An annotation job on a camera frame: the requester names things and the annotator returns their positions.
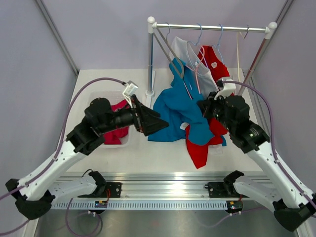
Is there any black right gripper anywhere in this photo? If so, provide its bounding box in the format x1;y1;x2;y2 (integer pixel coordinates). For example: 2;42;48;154
197;91;236;133

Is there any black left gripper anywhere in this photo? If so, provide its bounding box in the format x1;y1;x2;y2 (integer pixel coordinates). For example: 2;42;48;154
98;94;168;135

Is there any blue t shirt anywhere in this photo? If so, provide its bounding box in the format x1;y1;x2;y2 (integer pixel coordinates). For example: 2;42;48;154
148;59;214;146

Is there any magenta t shirt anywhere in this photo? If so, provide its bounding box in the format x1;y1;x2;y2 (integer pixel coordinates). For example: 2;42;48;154
103;100;129;145

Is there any pink hanger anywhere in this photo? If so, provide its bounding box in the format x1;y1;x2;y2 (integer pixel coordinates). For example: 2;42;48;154
186;46;205;94

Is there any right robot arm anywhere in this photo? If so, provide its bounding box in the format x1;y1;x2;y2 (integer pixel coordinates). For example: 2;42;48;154
197;95;316;232

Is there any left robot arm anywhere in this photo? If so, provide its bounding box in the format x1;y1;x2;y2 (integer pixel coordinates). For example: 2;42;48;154
5;95;169;220

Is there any red t shirt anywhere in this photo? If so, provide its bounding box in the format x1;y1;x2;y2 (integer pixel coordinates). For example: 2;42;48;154
185;45;230;169

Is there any cream white hanger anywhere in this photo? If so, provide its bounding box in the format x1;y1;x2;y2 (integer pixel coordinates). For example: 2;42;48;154
236;26;250;82

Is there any light blue hanger right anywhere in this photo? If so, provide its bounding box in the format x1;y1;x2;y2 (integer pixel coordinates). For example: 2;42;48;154
212;24;225;65

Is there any light blue hanger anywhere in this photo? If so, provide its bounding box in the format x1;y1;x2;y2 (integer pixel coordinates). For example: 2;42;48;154
212;24;225;65
186;24;218;84

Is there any light blue hanger middle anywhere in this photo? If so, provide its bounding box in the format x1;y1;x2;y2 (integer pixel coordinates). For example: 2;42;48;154
186;24;218;84

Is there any white t shirt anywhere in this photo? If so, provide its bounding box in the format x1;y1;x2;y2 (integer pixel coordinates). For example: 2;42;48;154
171;37;218;98

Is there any clear plastic basket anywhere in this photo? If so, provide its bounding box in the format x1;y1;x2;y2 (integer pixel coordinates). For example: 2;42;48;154
87;90;131;149

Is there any metal clothes rack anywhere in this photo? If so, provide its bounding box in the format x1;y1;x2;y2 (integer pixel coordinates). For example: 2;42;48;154
145;16;278;98

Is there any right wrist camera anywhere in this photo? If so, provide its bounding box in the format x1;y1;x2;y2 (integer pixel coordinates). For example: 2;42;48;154
214;77;236;100

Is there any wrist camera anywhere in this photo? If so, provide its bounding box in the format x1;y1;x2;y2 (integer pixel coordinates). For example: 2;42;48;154
122;80;138;107
214;77;236;100

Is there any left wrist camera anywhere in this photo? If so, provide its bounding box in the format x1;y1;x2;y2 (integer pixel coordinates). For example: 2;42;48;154
122;80;138;107

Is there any aluminium mounting rail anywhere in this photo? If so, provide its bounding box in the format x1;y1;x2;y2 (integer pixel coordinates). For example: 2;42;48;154
46;171;301;201

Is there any white slotted cable duct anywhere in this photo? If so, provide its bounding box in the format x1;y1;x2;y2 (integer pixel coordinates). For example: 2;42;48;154
53;200;228;210

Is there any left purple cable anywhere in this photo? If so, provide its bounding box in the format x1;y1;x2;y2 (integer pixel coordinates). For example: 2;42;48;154
0;77;126;202

